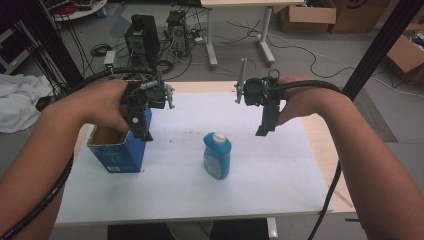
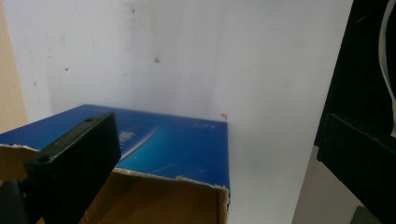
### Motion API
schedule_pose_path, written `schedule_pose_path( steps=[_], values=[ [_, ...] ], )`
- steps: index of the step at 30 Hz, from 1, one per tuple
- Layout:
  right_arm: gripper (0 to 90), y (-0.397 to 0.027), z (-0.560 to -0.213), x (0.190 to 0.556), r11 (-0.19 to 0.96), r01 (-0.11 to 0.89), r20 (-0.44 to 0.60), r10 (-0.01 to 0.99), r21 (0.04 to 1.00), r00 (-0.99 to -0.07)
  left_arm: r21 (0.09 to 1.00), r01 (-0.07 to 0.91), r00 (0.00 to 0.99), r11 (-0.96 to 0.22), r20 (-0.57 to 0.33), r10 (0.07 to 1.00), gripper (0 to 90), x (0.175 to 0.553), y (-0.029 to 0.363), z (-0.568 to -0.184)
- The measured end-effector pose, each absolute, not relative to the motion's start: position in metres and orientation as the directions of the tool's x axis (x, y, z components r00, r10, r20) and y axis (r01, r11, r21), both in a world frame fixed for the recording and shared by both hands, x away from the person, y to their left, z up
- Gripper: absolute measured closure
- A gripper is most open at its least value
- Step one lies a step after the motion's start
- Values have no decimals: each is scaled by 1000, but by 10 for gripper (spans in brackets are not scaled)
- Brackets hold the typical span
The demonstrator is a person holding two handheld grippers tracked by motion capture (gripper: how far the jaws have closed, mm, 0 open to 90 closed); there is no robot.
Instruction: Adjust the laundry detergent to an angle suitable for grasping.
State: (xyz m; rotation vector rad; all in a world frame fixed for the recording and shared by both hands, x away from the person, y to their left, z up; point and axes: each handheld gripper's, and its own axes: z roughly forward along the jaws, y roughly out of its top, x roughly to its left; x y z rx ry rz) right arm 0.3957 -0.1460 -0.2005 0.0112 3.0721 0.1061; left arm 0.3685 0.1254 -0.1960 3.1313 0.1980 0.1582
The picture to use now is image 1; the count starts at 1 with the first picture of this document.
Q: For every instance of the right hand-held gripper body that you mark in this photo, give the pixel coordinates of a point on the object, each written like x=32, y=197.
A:
x=256, y=91

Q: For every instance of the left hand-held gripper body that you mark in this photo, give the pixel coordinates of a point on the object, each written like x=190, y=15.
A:
x=150, y=96

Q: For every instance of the blue cardboard box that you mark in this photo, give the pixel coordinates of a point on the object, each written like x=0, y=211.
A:
x=123, y=156

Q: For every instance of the blue bottle with white cap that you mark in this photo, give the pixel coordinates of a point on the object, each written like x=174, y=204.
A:
x=217, y=158

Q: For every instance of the person's right hand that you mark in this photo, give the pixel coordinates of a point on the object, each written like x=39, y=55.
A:
x=301, y=98

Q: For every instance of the person's left hand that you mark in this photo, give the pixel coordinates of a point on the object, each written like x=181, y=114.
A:
x=103, y=101

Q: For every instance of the small white device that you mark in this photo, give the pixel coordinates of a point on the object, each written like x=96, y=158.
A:
x=109, y=59

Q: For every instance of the white table sheet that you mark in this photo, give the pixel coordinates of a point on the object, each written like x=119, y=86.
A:
x=266, y=173

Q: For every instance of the light wooden table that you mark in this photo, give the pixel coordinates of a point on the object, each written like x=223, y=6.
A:
x=321, y=143

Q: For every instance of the large black computer tower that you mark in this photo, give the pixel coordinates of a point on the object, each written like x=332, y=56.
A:
x=146, y=36

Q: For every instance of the small grey computer tower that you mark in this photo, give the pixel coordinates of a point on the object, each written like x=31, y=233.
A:
x=177, y=33

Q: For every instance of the white-legged desk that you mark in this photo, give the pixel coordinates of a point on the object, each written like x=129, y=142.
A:
x=210, y=40

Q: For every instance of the open brown cardboard box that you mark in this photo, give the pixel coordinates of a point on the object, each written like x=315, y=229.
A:
x=310, y=15

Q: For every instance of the round white table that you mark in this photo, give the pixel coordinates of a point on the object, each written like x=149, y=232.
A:
x=83, y=13

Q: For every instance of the grey floor mat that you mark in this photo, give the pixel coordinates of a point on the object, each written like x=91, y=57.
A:
x=376, y=123

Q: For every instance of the white cloth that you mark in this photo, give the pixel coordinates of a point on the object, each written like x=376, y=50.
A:
x=20, y=100

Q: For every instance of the tall brown cardboard box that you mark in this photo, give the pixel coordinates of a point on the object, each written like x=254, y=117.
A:
x=360, y=15

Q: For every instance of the brown cardboard box with contents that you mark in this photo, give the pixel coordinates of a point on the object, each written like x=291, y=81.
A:
x=405, y=56

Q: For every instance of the black metal post with base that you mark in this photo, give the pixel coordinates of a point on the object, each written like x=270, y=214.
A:
x=383, y=43

